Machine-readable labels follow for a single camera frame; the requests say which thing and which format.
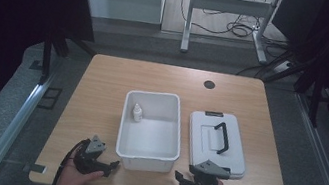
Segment white plastic storage box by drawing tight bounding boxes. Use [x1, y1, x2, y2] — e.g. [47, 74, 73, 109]
[112, 85, 191, 179]

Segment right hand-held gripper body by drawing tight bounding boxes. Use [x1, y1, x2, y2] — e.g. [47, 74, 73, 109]
[185, 156, 234, 185]

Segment black stand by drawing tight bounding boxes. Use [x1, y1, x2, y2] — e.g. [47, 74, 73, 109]
[254, 45, 329, 132]
[35, 23, 100, 94]

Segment dark round table grommet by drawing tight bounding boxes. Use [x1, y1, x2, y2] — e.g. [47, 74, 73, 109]
[202, 79, 217, 91]

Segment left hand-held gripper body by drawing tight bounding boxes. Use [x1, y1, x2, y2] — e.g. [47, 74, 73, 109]
[70, 131, 112, 179]

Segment white power strip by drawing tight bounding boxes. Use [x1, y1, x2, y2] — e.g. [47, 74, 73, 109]
[271, 57, 295, 77]

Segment small white dropper bottle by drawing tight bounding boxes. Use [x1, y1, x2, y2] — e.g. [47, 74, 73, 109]
[130, 102, 145, 124]

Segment person's left hand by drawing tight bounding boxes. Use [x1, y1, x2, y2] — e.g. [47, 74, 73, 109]
[52, 155, 107, 185]

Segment black cables on floor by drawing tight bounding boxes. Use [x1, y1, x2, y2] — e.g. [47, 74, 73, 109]
[172, 0, 301, 61]

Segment white lid with black handle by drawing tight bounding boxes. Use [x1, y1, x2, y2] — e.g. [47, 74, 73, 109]
[180, 106, 256, 183]

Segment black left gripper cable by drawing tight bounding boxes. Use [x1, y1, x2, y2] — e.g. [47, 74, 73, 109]
[51, 134, 92, 185]

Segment white metal desk frame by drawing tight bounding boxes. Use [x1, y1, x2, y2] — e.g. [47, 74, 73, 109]
[178, 0, 285, 69]

